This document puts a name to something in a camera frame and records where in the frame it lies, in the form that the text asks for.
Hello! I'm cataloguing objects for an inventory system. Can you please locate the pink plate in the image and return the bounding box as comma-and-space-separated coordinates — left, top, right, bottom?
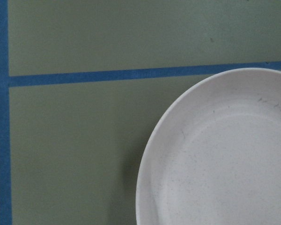
135, 68, 281, 225

